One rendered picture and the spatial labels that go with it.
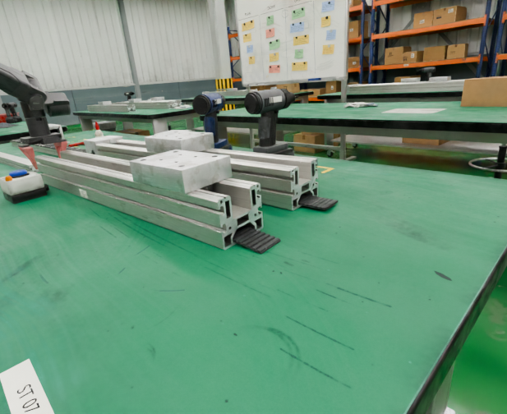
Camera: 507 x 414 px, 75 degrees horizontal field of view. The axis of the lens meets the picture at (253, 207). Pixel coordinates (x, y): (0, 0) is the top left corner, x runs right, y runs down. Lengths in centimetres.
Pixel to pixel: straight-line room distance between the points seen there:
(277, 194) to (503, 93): 184
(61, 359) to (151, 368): 10
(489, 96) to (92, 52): 1199
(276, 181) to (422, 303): 36
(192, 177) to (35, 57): 1209
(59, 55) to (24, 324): 1235
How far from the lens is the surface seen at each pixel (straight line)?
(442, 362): 38
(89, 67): 1296
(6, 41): 1247
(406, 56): 1056
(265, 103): 93
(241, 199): 57
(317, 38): 381
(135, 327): 42
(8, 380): 43
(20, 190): 104
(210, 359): 36
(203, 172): 57
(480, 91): 238
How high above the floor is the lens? 103
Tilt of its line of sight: 21 degrees down
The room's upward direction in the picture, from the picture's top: 5 degrees counter-clockwise
